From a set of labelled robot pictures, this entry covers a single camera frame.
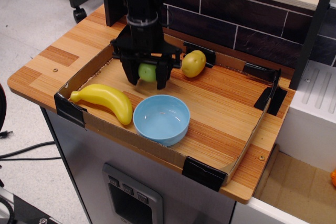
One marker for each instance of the orange toy object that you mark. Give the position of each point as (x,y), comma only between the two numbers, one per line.
(333,177)

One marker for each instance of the light blue bowl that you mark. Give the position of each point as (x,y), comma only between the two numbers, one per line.
(162,118)

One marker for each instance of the green plastic pear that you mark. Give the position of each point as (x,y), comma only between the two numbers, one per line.
(147,72)

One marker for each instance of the yellow plastic banana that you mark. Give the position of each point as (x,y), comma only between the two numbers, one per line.
(109,97)

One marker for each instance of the cardboard fence with black tape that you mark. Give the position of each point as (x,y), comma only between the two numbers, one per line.
(212,129)

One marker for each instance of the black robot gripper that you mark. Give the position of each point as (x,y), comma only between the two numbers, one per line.
(144,38)

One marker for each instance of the white toy sink unit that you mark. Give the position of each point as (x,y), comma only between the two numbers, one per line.
(308,131)

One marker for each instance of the yellow plastic potato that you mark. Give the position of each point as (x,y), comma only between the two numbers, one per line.
(193,63)

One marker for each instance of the grey control panel with buttons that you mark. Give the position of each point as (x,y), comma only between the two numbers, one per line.
(132,201)

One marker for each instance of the black vertical post right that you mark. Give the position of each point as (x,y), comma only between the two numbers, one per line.
(321,10)

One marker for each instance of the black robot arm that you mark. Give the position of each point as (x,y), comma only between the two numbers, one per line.
(144,9)

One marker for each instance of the black power plug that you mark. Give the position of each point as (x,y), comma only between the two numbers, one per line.
(5,134)

